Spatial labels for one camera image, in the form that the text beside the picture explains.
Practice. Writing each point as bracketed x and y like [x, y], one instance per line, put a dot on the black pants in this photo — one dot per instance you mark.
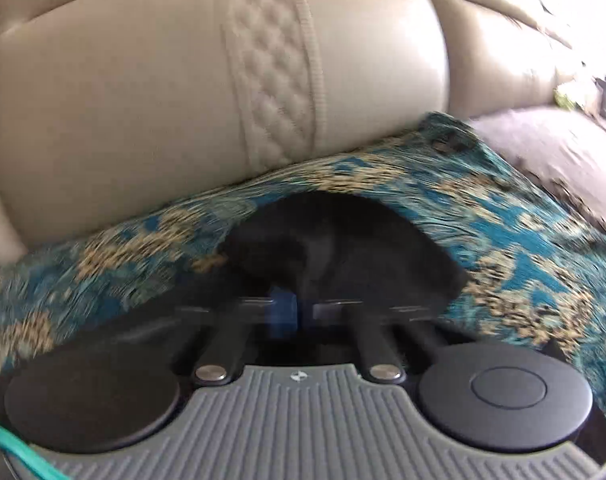
[333, 250]

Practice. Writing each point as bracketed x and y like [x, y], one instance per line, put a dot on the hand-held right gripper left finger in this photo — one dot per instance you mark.
[283, 312]

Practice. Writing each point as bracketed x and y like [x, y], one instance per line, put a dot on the green object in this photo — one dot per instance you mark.
[565, 96]

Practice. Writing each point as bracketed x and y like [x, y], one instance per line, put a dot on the teal gold patterned blanket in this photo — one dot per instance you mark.
[508, 220]

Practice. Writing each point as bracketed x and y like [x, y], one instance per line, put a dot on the grey leather sofa backrest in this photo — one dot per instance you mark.
[158, 85]

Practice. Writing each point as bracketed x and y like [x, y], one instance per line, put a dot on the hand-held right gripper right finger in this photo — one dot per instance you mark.
[328, 310]

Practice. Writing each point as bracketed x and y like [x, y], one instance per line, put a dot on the brown seat cloth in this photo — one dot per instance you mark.
[548, 160]

